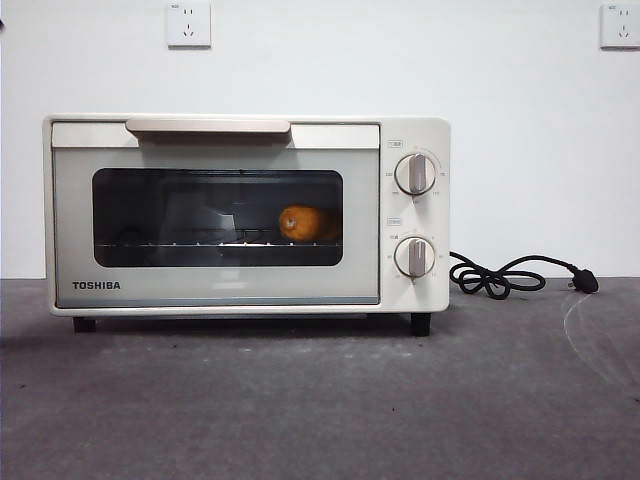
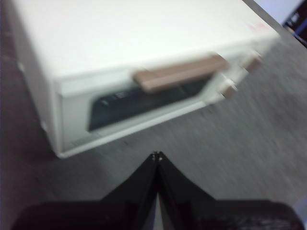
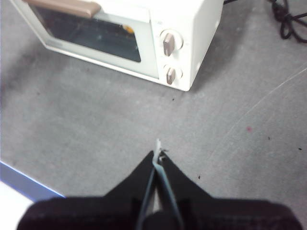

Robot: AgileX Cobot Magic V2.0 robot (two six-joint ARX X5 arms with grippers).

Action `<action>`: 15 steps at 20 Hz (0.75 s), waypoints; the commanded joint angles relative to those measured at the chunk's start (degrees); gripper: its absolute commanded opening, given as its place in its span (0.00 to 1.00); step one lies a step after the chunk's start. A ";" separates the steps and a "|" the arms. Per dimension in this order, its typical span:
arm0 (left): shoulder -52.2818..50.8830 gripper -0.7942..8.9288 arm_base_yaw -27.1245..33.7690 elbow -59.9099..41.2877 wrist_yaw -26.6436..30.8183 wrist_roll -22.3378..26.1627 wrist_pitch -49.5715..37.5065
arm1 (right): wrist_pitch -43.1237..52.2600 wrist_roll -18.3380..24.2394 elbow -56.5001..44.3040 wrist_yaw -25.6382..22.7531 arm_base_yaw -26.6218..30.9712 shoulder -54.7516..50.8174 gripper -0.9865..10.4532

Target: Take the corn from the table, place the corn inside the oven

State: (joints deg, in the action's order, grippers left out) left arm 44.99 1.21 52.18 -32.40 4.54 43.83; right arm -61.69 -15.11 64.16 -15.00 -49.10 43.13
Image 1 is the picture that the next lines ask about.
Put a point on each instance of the cream oven timer knob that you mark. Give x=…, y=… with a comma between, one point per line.
x=415, y=257

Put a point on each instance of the cream oven temperature knob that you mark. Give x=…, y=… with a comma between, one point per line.
x=415, y=175

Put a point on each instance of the cream Toshiba toaster oven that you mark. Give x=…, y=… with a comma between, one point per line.
x=441, y=225

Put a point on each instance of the white wall socket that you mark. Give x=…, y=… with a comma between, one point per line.
x=175, y=40
x=610, y=41

